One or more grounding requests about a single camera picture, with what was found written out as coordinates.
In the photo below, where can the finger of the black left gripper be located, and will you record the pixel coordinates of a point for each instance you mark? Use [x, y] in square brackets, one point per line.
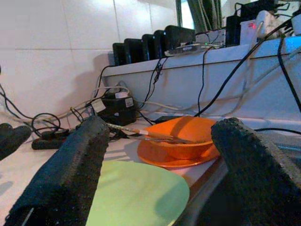
[5, 127]
[14, 141]

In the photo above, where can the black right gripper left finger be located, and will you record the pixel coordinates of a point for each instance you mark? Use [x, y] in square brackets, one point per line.
[63, 176]

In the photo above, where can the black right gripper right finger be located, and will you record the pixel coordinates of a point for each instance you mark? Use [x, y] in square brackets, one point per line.
[258, 176]

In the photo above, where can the orange bowl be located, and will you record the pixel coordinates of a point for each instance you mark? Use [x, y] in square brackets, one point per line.
[183, 150]

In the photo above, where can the black power strip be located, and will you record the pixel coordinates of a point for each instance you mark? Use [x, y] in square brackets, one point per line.
[47, 143]

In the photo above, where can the green plate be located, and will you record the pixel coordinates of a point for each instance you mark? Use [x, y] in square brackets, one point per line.
[141, 195]

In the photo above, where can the wooden chopstick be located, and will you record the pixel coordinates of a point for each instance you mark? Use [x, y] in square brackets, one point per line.
[131, 131]
[169, 139]

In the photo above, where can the black labelled power adapter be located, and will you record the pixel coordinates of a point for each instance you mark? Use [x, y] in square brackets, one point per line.
[120, 115]

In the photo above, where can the orange plate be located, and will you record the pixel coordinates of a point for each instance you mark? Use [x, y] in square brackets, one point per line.
[164, 162]

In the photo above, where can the black charger box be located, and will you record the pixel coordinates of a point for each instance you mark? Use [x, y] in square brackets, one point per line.
[134, 50]
[160, 43]
[118, 55]
[148, 47]
[178, 35]

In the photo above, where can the white box red light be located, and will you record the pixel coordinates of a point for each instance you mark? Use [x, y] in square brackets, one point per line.
[247, 35]

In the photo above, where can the flat silver device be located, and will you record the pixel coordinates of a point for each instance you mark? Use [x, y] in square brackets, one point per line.
[188, 48]

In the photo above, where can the tall black adapter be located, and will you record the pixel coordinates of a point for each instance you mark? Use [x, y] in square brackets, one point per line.
[232, 30]

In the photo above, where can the white power adapter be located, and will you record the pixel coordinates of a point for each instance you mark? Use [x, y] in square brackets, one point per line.
[268, 21]

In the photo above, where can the black electronic device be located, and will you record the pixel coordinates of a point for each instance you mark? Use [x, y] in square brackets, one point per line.
[256, 7]

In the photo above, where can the grey green curtain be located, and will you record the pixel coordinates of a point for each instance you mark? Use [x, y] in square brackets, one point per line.
[207, 14]

